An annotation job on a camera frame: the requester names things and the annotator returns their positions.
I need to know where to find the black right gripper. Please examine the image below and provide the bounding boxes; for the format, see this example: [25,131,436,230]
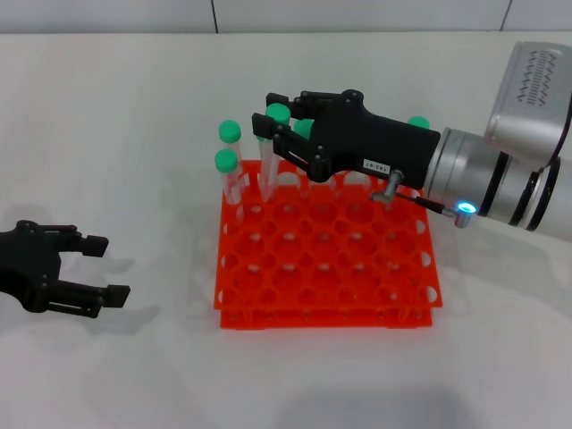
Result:
[251,89,442,191]

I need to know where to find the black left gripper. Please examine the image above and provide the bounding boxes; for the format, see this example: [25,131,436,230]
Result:
[0,219,132,320]

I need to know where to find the orange test tube rack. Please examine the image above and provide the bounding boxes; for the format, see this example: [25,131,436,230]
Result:
[213,157,444,331]

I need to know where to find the right gripper cable silver plugs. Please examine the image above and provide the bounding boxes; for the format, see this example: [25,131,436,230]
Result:
[369,168,477,230]

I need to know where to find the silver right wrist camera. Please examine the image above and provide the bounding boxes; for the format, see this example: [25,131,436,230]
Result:
[484,41,572,169]

